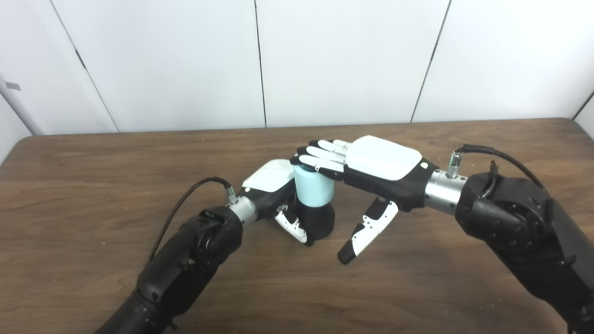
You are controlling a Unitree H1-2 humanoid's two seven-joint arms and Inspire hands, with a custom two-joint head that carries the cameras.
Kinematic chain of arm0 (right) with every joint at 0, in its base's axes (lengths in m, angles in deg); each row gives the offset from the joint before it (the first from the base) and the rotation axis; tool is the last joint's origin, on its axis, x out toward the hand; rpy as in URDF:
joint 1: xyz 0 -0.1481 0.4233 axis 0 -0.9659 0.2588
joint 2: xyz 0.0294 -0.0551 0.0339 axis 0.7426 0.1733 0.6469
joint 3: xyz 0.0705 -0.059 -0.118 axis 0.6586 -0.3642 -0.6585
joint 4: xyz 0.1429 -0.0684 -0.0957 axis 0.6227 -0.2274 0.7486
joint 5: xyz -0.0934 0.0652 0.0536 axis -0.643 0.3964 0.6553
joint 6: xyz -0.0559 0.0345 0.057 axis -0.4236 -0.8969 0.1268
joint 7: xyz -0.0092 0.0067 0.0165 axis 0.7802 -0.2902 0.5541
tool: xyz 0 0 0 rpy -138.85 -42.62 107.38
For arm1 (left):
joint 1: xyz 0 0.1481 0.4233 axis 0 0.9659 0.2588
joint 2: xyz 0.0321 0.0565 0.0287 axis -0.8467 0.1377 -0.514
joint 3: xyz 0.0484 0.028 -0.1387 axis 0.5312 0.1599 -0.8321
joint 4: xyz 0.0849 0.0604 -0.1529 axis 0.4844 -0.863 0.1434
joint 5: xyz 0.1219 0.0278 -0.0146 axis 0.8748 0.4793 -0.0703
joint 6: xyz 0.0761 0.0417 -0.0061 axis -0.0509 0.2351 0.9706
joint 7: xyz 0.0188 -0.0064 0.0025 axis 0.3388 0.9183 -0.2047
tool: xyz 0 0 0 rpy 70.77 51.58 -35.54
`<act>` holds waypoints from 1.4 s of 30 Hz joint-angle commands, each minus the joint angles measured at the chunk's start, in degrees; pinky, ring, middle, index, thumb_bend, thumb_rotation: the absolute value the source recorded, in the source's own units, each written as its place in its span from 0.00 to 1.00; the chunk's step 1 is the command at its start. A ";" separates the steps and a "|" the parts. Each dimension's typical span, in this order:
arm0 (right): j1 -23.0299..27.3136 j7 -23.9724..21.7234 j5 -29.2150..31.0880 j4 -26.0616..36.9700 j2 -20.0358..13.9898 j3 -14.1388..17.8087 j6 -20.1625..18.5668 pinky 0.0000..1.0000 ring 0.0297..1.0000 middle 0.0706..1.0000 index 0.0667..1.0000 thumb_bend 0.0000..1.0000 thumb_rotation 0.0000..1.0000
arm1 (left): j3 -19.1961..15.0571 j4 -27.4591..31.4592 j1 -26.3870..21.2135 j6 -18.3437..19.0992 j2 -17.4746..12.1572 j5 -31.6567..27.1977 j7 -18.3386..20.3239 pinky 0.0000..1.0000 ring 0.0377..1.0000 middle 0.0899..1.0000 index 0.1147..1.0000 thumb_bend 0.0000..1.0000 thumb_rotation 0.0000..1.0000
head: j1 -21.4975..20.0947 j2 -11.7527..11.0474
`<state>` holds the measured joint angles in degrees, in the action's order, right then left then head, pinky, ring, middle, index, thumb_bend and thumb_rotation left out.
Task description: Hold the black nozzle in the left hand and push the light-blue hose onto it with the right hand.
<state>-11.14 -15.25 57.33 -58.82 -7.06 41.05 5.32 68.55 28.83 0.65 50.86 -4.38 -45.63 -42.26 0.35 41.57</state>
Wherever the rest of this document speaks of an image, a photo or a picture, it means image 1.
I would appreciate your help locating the black flared nozzle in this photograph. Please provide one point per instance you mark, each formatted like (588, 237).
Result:
(318, 222)

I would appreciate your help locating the small grey wall tag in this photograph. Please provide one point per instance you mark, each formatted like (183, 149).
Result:
(13, 86)

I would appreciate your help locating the black and white left hand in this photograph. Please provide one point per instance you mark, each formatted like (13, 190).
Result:
(269, 181)

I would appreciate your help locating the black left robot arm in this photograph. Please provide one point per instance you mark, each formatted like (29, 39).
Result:
(185, 264)

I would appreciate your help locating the black and white right hand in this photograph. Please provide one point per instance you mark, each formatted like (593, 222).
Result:
(385, 162)

